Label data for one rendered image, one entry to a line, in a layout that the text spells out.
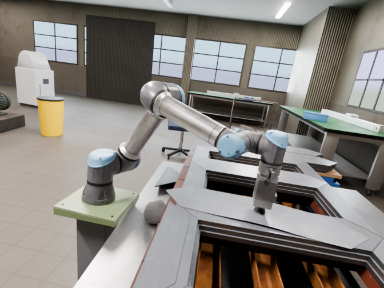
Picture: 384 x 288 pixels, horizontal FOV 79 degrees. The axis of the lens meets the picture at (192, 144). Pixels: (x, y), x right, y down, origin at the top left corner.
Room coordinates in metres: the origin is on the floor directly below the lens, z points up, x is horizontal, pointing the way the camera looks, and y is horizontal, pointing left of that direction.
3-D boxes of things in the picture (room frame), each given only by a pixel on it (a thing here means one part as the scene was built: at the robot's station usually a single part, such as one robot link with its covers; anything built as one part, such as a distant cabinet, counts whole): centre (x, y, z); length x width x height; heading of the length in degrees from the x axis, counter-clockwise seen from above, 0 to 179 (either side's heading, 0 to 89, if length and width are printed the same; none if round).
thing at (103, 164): (1.00, 0.40, 0.87); 0.13 x 0.12 x 0.14; 151
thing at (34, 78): (6.19, 4.30, 0.69); 0.67 x 0.60 x 1.38; 81
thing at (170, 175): (1.34, 0.10, 0.70); 0.39 x 0.12 x 0.04; 175
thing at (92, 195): (0.98, 0.41, 0.76); 0.15 x 0.15 x 0.10
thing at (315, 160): (1.74, -0.67, 0.82); 0.80 x 0.40 x 0.06; 85
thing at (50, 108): (3.95, 2.50, 0.32); 0.41 x 0.41 x 0.64
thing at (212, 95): (7.73, -1.01, 0.46); 2.67 x 1.01 x 0.92; 83
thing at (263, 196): (0.77, -0.29, 0.97); 0.10 x 0.09 x 0.16; 79
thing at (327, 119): (4.40, -2.35, 0.51); 2.86 x 1.12 x 1.02; 173
